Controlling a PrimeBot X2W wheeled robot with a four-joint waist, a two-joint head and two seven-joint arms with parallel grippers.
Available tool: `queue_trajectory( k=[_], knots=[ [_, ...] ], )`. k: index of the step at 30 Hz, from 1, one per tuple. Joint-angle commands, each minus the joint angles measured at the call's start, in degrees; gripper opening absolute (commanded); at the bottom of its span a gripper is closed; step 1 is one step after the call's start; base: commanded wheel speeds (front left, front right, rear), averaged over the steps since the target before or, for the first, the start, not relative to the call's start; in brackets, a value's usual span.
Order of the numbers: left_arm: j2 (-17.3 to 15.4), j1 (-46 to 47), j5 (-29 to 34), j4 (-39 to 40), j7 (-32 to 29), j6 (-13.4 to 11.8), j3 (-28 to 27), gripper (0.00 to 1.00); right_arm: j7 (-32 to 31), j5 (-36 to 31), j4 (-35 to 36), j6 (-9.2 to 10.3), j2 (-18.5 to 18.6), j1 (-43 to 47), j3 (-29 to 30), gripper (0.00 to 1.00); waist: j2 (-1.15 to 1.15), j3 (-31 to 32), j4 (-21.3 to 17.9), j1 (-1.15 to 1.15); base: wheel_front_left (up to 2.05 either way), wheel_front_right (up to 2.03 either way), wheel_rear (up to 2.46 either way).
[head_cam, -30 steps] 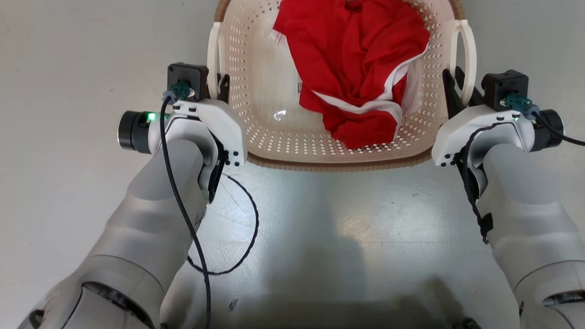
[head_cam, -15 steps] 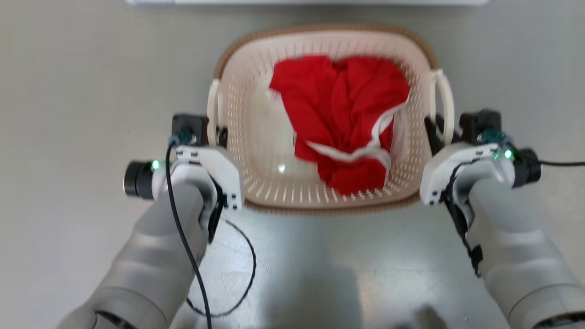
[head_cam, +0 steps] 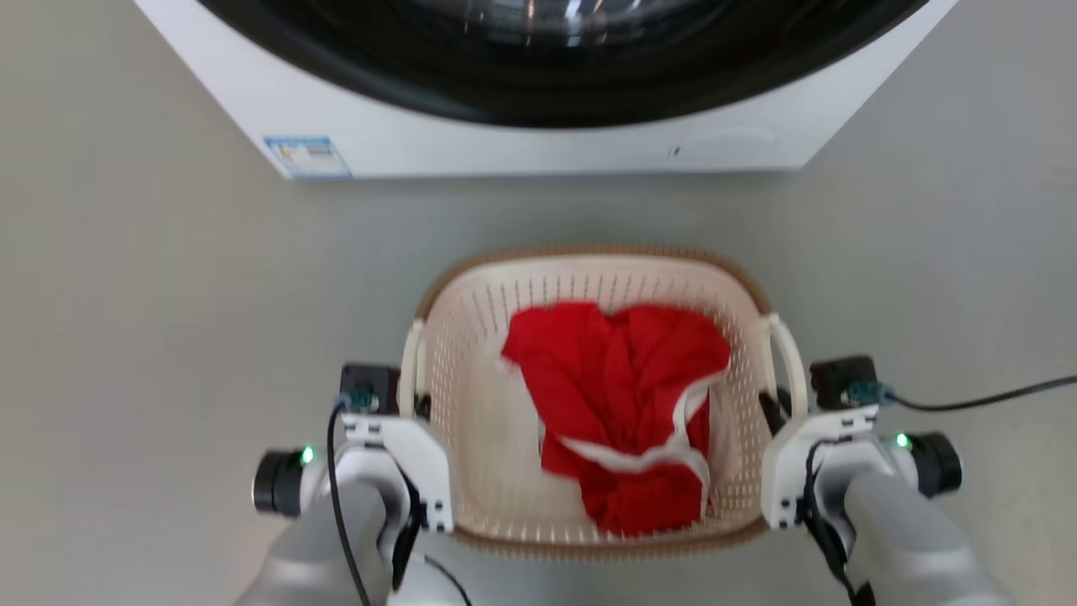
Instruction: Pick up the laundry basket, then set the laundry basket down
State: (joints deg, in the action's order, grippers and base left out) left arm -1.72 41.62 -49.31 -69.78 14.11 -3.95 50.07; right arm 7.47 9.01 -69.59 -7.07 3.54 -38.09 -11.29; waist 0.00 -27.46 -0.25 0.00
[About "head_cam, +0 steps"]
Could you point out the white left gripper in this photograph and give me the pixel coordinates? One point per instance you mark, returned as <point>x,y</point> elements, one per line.
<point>412,454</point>

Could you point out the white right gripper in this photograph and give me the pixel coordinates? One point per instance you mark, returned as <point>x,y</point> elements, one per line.
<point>799,459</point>

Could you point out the cream plastic laundry basket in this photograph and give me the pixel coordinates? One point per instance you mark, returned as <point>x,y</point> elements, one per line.
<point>488,438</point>

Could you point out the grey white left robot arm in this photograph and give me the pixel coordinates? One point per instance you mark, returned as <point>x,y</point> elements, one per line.
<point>311,547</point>

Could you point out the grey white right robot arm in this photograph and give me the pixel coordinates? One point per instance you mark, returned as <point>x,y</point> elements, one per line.
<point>909,539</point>

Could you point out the red garment with white trim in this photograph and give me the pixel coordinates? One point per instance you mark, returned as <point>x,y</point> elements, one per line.
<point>623,396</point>

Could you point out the white washing machine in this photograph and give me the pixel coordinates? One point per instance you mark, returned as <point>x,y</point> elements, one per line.
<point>421,139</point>

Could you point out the white washing machine filter cover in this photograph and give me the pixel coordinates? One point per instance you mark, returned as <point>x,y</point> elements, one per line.
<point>728,141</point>

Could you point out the blue energy label sticker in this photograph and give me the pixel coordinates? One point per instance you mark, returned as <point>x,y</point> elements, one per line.
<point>308,157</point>

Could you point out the black round washing machine door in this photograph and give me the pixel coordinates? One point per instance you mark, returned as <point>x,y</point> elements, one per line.
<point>555,84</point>

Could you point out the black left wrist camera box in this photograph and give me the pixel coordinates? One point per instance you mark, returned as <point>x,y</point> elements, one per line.
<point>370,387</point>

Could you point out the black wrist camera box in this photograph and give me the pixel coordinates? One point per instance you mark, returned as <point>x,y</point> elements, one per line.
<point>370,387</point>
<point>841,380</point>

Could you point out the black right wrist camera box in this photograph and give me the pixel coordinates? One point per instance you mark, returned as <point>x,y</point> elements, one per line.
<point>841,380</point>

